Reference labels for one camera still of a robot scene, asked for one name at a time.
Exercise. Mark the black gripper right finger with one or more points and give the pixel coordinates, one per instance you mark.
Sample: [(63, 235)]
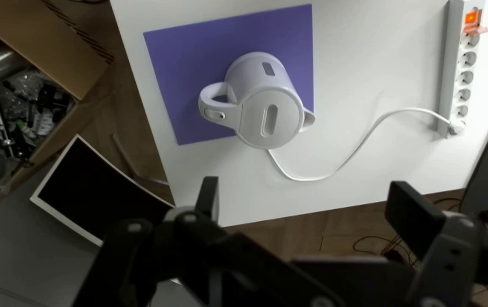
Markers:
[(416, 215)]

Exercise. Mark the white electric kettle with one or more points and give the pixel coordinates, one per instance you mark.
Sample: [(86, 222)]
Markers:
[(267, 104)]

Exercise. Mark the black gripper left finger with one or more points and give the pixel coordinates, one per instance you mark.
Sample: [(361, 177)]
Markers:
[(208, 198)]

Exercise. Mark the white power strip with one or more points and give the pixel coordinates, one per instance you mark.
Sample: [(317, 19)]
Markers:
[(462, 61)]

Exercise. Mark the open cardboard box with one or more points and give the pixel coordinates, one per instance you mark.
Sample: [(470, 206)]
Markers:
[(63, 44)]

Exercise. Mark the purple mat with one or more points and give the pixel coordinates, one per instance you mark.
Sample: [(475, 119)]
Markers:
[(187, 61)]

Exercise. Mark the white framed black panel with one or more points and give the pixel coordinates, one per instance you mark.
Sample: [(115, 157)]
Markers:
[(92, 193)]

